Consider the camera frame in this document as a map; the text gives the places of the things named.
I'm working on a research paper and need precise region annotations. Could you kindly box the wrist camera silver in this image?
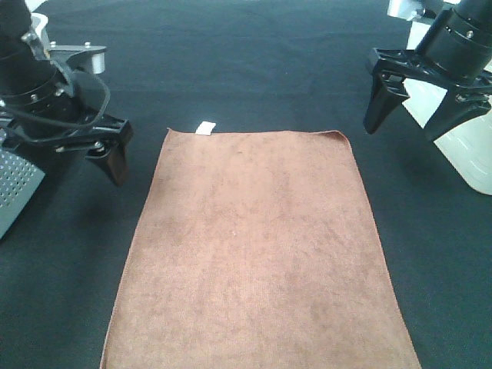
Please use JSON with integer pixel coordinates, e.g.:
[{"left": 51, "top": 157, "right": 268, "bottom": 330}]
[
  {"left": 387, "top": 0, "right": 460, "bottom": 22},
  {"left": 48, "top": 42, "right": 107, "bottom": 75}
]

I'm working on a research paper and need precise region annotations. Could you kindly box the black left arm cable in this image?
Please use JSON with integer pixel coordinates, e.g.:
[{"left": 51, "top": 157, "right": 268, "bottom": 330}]
[{"left": 0, "top": 57, "right": 111, "bottom": 145}]

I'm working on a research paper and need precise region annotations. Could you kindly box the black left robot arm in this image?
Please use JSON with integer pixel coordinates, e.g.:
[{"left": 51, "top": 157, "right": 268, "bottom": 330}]
[{"left": 1, "top": 1, "right": 133, "bottom": 186}]

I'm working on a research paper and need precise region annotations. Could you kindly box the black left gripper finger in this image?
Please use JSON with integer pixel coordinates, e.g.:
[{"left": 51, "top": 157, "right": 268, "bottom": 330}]
[{"left": 85, "top": 132, "right": 133, "bottom": 186}]

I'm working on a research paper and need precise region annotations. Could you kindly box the black table cloth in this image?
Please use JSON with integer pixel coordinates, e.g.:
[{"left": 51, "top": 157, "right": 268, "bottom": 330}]
[{"left": 1, "top": 1, "right": 491, "bottom": 368}]

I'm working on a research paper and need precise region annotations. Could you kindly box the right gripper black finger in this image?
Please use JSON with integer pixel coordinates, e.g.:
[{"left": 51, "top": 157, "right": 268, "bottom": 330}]
[
  {"left": 424, "top": 90, "right": 491, "bottom": 141},
  {"left": 364, "top": 72, "right": 409, "bottom": 134}
]

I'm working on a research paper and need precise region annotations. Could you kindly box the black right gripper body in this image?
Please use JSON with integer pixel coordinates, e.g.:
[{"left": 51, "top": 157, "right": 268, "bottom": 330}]
[{"left": 367, "top": 48, "right": 491, "bottom": 95}]

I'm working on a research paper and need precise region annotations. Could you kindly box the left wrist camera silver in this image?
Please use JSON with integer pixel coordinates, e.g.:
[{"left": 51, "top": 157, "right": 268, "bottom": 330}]
[{"left": 48, "top": 42, "right": 107, "bottom": 75}]

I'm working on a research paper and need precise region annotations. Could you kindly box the brown towel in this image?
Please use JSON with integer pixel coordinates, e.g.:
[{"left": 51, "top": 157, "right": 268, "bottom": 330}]
[{"left": 100, "top": 130, "right": 420, "bottom": 368}]

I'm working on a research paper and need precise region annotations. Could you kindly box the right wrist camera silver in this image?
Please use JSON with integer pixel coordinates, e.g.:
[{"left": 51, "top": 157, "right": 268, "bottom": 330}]
[{"left": 387, "top": 0, "right": 460, "bottom": 22}]

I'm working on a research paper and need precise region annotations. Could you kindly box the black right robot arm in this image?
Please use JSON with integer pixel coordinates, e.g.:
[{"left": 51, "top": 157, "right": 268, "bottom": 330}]
[{"left": 364, "top": 1, "right": 491, "bottom": 141}]

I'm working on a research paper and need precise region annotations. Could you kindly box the white plastic storage bin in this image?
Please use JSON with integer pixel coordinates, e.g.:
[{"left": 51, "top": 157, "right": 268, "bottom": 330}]
[{"left": 399, "top": 18, "right": 492, "bottom": 197}]

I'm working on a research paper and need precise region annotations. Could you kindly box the grey perforated laundry basket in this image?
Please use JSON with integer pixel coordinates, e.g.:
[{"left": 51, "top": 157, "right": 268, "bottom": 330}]
[{"left": 0, "top": 12, "right": 51, "bottom": 241}]

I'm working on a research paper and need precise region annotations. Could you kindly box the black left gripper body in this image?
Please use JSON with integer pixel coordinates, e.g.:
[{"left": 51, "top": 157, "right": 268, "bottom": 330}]
[{"left": 1, "top": 110, "right": 133, "bottom": 154}]

